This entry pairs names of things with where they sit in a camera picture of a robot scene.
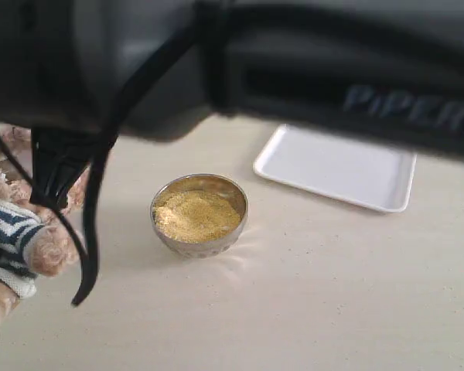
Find brown teddy bear striped sweater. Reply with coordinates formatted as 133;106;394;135
0;123;92;341

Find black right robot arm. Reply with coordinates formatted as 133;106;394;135
0;1;464;205

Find yellow millet grains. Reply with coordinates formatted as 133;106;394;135
153;190;241;243

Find steel bowl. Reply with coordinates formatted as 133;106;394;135
149;173;248;258

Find white rectangular plastic tray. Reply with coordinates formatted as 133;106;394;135
253;124;417;213

